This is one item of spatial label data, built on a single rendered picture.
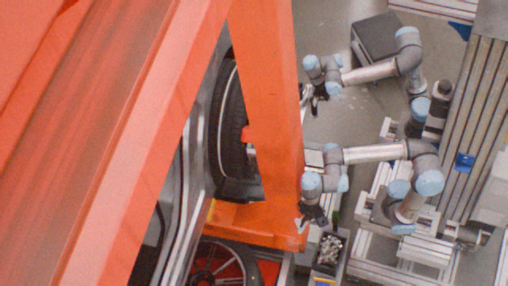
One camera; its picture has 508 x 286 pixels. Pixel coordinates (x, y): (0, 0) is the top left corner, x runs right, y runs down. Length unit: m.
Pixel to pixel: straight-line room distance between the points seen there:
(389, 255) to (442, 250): 0.60
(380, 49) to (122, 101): 3.62
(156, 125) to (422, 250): 2.21
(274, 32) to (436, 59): 3.06
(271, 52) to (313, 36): 3.00
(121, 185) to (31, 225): 0.33
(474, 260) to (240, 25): 2.36
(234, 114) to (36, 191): 2.33
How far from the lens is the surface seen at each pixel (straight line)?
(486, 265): 3.70
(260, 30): 1.78
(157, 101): 1.08
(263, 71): 1.93
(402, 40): 2.87
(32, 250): 0.70
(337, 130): 4.27
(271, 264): 3.53
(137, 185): 1.01
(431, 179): 2.44
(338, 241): 3.25
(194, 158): 2.88
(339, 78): 2.86
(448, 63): 4.72
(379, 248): 3.63
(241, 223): 3.15
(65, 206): 0.70
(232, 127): 3.02
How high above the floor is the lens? 3.57
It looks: 57 degrees down
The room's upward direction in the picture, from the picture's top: 11 degrees counter-clockwise
